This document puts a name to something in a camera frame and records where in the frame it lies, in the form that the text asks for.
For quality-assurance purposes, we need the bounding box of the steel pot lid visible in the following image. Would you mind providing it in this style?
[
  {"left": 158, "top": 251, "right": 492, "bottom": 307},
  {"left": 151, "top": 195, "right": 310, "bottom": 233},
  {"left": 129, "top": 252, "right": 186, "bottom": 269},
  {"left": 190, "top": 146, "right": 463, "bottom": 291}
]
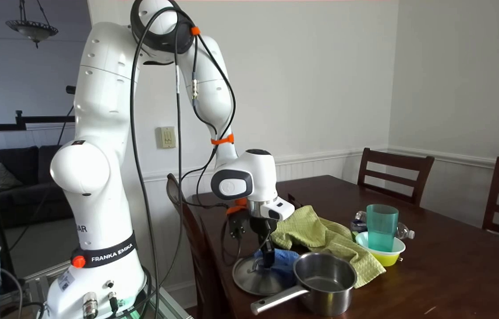
[{"left": 232, "top": 256, "right": 296, "bottom": 296}]

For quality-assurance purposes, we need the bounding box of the yellow and white bowl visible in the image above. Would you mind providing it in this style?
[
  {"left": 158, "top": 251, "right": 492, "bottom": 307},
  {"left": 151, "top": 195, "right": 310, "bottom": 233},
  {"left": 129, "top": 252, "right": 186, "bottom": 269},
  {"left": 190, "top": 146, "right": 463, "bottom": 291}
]
[{"left": 355, "top": 231, "right": 406, "bottom": 267}]

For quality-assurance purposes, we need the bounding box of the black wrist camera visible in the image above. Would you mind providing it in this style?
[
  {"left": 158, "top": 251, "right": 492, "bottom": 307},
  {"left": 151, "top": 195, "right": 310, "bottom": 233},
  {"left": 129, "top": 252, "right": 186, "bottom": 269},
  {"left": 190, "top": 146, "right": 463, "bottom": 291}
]
[{"left": 226, "top": 205, "right": 250, "bottom": 241}]

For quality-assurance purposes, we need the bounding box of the black railing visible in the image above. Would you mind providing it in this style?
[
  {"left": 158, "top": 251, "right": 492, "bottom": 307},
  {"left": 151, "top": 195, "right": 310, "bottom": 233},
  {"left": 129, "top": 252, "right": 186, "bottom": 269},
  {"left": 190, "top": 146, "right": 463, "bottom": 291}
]
[{"left": 0, "top": 110, "right": 76, "bottom": 132}]

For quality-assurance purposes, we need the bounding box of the teal plastic cup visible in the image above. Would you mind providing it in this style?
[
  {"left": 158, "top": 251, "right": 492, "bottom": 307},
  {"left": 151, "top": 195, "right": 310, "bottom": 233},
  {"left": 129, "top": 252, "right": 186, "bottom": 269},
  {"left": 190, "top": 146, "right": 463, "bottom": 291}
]
[{"left": 366, "top": 204, "right": 399, "bottom": 253}]

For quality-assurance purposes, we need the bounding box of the steel pot with handle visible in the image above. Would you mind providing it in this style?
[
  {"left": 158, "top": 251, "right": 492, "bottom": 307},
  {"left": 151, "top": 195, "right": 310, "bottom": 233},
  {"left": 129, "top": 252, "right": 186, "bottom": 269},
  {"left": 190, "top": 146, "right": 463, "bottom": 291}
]
[{"left": 250, "top": 252, "right": 358, "bottom": 317}]

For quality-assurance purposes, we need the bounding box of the green waffle towel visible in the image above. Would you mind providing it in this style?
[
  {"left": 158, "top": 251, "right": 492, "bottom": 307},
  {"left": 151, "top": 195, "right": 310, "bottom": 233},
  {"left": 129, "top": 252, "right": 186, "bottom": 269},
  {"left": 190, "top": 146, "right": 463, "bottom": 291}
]
[{"left": 270, "top": 205, "right": 386, "bottom": 288}]

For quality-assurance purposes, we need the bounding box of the beige wall switch plate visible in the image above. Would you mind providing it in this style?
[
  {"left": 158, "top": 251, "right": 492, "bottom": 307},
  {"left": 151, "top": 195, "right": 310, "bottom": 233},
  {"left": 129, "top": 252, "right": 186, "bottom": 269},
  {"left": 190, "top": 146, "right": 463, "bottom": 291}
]
[{"left": 157, "top": 126, "right": 177, "bottom": 149}]

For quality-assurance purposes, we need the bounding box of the dark sofa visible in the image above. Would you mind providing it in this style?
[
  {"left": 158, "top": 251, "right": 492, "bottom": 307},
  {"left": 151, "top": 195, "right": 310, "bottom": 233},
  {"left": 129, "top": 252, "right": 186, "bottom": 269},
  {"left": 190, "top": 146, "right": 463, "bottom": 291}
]
[{"left": 0, "top": 145, "right": 74, "bottom": 228}]

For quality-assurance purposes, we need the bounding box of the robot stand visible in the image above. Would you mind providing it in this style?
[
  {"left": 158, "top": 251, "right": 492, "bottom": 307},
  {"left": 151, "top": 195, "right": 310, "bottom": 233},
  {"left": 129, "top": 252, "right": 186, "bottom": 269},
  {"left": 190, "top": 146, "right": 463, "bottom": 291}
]
[{"left": 0, "top": 261, "right": 193, "bottom": 319}]

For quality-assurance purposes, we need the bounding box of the grey cushion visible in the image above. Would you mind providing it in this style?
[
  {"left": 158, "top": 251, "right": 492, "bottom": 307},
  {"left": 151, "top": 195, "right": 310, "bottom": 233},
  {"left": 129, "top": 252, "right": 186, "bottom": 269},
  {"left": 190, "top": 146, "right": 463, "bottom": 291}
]
[{"left": 0, "top": 163, "right": 23, "bottom": 192}]

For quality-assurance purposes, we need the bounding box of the hanging ceiling lamp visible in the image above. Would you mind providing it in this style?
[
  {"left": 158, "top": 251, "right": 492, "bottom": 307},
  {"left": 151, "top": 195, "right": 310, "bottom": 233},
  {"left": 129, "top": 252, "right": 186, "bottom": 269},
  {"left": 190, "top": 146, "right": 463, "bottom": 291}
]
[{"left": 5, "top": 0, "right": 59, "bottom": 49}]

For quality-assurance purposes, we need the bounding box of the clear plastic bottle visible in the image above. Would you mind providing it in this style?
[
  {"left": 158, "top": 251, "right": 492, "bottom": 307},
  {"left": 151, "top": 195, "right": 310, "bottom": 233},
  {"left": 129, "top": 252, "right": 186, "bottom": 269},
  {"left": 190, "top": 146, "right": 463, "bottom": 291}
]
[{"left": 350, "top": 210, "right": 416, "bottom": 240}]

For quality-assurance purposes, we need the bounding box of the blue cloth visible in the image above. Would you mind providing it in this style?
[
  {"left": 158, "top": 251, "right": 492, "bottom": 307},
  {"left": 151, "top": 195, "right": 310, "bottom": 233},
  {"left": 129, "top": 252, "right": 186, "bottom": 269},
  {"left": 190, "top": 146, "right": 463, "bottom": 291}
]
[{"left": 254, "top": 248, "right": 300, "bottom": 277}]

